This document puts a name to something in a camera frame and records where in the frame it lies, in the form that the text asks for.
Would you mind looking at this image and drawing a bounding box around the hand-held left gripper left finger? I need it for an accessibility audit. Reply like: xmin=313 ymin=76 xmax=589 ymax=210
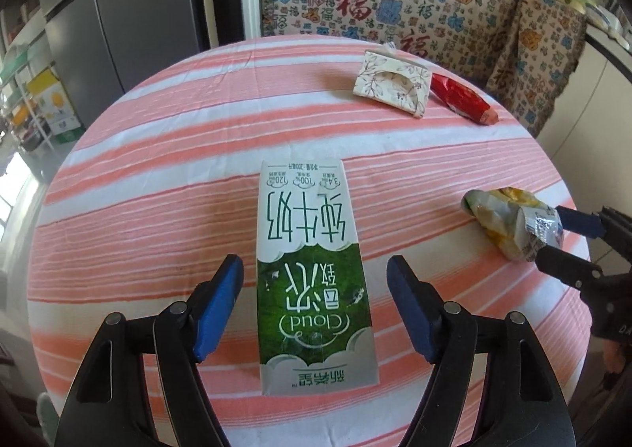
xmin=54 ymin=254 xmax=245 ymax=447

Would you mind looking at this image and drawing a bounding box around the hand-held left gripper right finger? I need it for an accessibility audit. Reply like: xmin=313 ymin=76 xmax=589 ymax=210
xmin=386 ymin=254 xmax=576 ymax=447

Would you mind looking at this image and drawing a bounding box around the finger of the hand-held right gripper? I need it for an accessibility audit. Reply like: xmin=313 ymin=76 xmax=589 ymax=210
xmin=555 ymin=205 xmax=632 ymax=243
xmin=533 ymin=244 xmax=607 ymax=291

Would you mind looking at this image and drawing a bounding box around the yellow snack packet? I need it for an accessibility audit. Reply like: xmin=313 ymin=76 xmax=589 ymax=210
xmin=461 ymin=186 xmax=564 ymax=261

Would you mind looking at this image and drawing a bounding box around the green white milk carton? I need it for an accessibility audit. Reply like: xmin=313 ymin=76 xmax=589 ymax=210
xmin=256 ymin=160 xmax=380 ymax=396

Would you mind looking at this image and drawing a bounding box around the person's right hand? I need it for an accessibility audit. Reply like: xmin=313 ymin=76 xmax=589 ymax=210
xmin=600 ymin=338 xmax=624 ymax=391

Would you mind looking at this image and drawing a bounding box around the pink white striped tablecloth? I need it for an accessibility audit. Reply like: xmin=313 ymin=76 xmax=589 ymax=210
xmin=27 ymin=35 xmax=593 ymax=447

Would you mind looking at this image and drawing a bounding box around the narrow printed floral cloth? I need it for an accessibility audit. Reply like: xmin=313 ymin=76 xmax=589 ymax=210
xmin=486 ymin=0 xmax=588 ymax=137

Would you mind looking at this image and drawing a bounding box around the red snack wrapper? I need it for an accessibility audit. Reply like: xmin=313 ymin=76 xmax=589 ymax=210
xmin=429 ymin=73 xmax=499 ymax=126

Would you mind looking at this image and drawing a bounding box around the floral tissue box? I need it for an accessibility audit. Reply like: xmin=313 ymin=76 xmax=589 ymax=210
xmin=353 ymin=45 xmax=433 ymax=118

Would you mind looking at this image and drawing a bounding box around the yellow white box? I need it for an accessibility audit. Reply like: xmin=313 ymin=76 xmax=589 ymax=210
xmin=27 ymin=69 xmax=82 ymax=134

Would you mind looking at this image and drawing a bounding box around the storage shelf rack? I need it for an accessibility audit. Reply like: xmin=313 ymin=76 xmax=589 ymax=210
xmin=0 ymin=0 xmax=85 ymax=156

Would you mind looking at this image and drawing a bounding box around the grey refrigerator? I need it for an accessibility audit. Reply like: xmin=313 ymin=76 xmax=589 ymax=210
xmin=30 ymin=0 xmax=218 ymax=97

